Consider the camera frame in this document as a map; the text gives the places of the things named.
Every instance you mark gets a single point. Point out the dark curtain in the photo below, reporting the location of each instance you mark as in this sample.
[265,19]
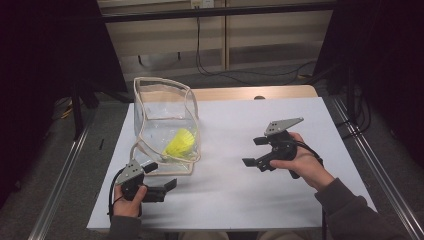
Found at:
[393,50]
[33,66]

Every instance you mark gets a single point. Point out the clear plastic bag beige trim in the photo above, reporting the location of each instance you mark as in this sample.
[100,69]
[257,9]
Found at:
[156,110]

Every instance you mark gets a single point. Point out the person's right leg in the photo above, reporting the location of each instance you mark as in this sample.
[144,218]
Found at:
[286,235]

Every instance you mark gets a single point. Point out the black stand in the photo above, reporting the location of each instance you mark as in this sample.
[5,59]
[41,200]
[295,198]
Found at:
[77,113]

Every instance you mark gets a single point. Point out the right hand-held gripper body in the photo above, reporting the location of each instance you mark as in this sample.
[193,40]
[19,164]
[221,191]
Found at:
[283,148]

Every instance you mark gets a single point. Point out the person's right hand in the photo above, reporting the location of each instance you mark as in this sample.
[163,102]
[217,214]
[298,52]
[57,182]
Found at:
[308,166]

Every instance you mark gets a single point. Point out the wooden table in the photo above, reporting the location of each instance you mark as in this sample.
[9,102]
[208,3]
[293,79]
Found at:
[266,91]

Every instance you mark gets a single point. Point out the person's left leg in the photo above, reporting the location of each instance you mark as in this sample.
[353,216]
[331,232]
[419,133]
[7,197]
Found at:
[203,236]

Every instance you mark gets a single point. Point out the small black floor item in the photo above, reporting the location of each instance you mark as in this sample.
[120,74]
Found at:
[101,144]

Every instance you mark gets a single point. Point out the white board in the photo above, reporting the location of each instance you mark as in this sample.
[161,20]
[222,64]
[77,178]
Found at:
[233,200]

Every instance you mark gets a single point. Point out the black horizontal bar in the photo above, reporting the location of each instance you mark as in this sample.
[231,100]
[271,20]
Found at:
[216,12]

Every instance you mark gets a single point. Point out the black wall bracket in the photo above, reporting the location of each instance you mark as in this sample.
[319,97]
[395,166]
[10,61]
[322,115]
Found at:
[179,56]
[140,60]

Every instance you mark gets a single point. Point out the metal floor rail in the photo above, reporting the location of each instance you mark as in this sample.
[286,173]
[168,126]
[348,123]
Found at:
[376,170]
[58,190]

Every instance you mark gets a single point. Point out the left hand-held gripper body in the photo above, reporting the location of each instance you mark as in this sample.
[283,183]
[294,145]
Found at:
[131,185]

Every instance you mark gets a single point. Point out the white wall socket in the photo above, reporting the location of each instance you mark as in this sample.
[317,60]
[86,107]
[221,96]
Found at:
[206,3]

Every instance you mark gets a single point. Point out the person's leg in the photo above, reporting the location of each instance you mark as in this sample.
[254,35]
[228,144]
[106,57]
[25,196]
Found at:
[286,235]
[203,236]

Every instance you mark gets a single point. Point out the person's left hand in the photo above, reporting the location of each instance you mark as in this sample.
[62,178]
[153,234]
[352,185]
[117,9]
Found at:
[126,208]

